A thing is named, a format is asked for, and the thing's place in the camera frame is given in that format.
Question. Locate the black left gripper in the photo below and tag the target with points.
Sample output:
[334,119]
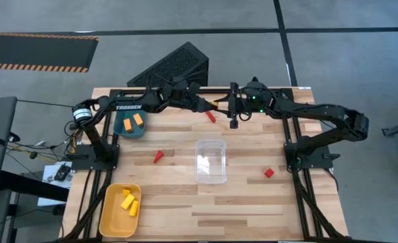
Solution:
[183,94]

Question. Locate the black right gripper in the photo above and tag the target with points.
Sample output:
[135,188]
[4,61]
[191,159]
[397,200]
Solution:
[254,101]

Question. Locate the long red block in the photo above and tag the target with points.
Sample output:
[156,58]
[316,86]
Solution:
[211,117]

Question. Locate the small orange cube block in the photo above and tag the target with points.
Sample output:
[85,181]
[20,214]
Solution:
[138,119]

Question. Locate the red wedge block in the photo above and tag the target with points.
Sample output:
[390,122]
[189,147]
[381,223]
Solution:
[158,157]

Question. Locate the red cube block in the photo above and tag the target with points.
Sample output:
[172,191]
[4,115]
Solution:
[269,173]

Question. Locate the small yellow square block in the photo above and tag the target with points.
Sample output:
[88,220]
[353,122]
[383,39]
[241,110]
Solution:
[126,192]

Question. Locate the long yellow block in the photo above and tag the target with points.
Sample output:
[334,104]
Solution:
[134,209]
[128,201]

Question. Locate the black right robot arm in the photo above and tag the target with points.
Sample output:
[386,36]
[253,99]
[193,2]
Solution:
[320,111]

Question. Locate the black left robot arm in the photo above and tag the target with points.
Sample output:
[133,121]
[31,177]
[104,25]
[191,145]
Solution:
[127,107]

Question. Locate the black perforated box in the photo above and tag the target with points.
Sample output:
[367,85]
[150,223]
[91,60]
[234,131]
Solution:
[171,64]

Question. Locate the clear plastic bin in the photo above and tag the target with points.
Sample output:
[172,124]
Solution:
[210,179]

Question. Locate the teal plastic bin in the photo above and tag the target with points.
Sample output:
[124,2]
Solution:
[121,132]

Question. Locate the yellow plastic bin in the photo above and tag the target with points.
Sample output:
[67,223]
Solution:
[116,219]

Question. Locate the small black device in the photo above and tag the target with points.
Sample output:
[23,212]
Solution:
[62,172]

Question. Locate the black hazard-striped floor mat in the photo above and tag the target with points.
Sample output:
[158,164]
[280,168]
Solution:
[33,50]

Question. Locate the white paper sheet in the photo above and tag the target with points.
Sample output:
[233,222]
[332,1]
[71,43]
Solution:
[48,199]

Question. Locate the black metal beam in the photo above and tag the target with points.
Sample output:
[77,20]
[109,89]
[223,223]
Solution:
[33,186]

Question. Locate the dark grey desk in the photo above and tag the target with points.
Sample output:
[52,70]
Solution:
[1,141]

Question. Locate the black aluminium table frame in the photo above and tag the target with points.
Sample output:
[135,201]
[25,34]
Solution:
[293,202]

